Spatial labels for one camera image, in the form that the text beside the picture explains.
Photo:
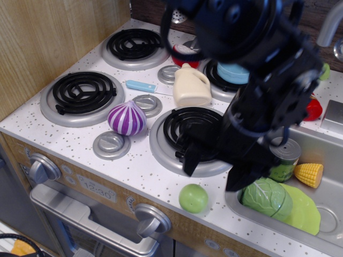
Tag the green toy cabbage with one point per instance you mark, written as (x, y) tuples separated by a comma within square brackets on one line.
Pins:
[(268, 197)]

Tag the yellow toy corn cob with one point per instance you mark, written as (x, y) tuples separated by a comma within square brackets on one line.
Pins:
[(309, 174)]

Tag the green toy broccoli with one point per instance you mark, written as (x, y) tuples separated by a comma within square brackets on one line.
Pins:
[(325, 72)]

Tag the front left stove burner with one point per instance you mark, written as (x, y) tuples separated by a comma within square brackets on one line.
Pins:
[(81, 99)]

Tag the silver back stove knob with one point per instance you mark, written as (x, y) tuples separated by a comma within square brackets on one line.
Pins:
[(193, 45)]

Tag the silver oven door handle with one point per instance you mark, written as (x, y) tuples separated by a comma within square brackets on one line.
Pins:
[(77, 214)]

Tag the left silver oven dial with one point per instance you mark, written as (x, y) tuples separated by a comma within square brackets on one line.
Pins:
[(43, 169)]

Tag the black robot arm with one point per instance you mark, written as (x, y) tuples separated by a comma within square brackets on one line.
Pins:
[(228, 30)]

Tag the silver toy sink basin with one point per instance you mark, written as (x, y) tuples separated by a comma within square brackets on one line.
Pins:
[(315, 148)]

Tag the red toy ketchup bottle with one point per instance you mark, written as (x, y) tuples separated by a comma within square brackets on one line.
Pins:
[(313, 109)]

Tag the yellow object bottom left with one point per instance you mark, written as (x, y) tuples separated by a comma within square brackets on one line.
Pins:
[(21, 248)]

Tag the green toy can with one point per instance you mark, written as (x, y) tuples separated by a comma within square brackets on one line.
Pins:
[(288, 155)]

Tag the silver faucet base block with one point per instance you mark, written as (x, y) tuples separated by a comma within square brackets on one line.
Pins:
[(332, 120)]

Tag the silver toy faucet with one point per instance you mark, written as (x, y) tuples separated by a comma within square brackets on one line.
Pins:
[(329, 28)]

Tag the back right stove burner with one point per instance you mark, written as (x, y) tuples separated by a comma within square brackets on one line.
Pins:
[(221, 89)]

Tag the purple striped toy onion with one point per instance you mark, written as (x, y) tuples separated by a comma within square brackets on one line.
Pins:
[(127, 119)]

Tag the silver front stove knob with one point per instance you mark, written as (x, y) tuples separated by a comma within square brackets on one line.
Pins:
[(111, 145)]

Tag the silver stove knob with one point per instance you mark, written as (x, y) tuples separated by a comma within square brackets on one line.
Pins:
[(193, 45), (111, 145), (166, 74), (150, 104)]

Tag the cream toy detergent jug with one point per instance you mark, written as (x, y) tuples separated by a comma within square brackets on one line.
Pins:
[(191, 87)]

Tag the silver middle stove knob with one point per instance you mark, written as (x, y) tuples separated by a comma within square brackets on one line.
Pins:
[(150, 104)]

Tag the lime green plastic plate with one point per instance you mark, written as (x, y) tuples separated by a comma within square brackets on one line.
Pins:
[(304, 215)]

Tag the right silver oven dial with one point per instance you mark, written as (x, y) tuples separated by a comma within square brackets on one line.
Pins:
[(151, 220)]

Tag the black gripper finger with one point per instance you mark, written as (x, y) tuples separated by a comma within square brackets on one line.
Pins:
[(242, 175), (192, 157)]

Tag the silver upper stove knob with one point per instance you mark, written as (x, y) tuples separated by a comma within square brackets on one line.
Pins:
[(166, 74)]

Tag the light blue plastic bowl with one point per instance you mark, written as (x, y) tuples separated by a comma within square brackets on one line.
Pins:
[(233, 73)]

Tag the silver oven dial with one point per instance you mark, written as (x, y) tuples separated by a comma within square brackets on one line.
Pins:
[(43, 169), (151, 220)]

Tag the hanging silver toy strainer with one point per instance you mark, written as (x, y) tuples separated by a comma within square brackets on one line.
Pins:
[(178, 17)]

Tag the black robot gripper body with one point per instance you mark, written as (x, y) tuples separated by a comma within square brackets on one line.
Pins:
[(276, 95)]

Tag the blue handled toy knife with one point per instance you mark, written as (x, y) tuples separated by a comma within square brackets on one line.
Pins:
[(149, 88)]

